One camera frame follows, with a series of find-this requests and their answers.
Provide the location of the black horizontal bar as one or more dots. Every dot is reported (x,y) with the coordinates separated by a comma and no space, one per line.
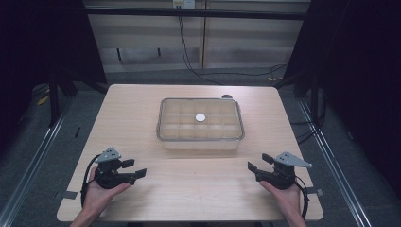
(195,13)

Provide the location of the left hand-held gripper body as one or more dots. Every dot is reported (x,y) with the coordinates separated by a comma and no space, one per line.
(108,176)

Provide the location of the black metal stand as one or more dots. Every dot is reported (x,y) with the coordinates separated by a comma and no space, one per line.
(54,101)
(313,91)

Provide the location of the white wall socket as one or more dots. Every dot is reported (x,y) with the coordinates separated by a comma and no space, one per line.
(183,3)

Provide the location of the clear plastic container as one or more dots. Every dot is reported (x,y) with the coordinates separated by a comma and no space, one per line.
(189,126)

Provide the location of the person's left hand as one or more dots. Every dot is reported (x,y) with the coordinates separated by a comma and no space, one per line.
(97,197)

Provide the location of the person's right hand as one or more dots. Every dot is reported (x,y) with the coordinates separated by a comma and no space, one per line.
(287,198)

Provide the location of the clear compartment storage box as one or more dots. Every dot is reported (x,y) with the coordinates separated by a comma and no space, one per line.
(200,145)

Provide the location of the dark curtain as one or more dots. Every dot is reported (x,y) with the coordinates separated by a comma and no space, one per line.
(47,41)
(359,78)

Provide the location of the metal floor rail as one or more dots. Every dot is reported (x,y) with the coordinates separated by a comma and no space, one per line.
(334,170)
(34,164)

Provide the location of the small dark round object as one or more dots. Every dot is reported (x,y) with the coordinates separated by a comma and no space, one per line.
(226,96)

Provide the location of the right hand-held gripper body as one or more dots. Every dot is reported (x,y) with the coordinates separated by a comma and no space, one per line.
(280,178)

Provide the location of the grey tape strip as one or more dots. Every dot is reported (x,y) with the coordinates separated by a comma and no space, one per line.
(69,195)
(317,191)

